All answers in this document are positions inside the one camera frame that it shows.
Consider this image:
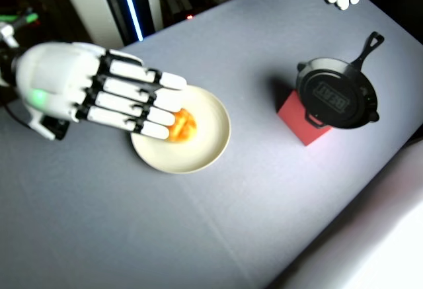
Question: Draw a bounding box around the black cast iron pan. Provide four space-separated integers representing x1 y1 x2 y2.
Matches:
295 31 385 130

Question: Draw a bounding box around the orange food piece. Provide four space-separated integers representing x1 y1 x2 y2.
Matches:
168 108 198 144

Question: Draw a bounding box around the red block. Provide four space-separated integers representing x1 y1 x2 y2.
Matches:
276 89 333 147

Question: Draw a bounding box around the cream round plate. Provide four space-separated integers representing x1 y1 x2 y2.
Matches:
130 85 232 175

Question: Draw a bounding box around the white pillar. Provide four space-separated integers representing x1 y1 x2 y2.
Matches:
55 0 164 50

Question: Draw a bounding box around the blue light strip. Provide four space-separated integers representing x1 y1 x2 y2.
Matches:
117 0 145 42

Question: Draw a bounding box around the grey table cloth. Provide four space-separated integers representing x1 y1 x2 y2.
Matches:
0 0 423 289

